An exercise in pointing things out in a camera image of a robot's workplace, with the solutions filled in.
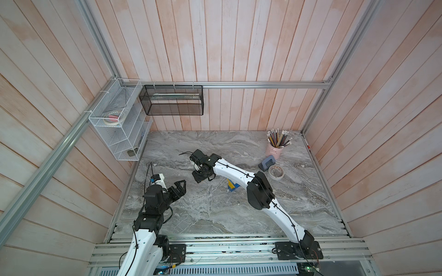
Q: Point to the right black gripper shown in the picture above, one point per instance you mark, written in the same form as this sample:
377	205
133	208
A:
194	175

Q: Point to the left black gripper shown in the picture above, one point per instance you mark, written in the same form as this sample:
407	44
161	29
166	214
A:
182	191

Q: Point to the yellow long lego brick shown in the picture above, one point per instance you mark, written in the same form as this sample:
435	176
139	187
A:
231	185

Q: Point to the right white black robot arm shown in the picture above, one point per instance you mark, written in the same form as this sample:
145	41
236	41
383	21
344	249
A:
259	195

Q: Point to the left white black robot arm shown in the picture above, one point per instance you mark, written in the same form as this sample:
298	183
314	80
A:
148	247

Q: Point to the blue grey tape dispenser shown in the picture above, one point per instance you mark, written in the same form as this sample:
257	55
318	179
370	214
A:
267	163

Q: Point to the pink pencil cup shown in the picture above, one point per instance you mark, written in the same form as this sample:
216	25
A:
274	151

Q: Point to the white tape roll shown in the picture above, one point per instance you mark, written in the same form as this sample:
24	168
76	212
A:
276	172

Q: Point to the bundle of coloured pencils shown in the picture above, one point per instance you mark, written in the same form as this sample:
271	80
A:
278	138

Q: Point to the black mesh basket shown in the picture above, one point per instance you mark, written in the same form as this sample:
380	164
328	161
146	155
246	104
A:
172	100

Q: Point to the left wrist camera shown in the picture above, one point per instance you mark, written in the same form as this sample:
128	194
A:
158	179

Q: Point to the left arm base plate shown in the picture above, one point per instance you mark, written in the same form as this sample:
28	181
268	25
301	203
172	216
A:
174	253

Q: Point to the white wire shelf rack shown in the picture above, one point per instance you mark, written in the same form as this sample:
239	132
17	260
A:
125	141

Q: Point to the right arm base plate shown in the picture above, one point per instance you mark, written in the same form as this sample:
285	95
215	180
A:
293	251

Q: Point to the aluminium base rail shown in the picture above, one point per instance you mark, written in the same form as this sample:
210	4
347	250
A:
235	249

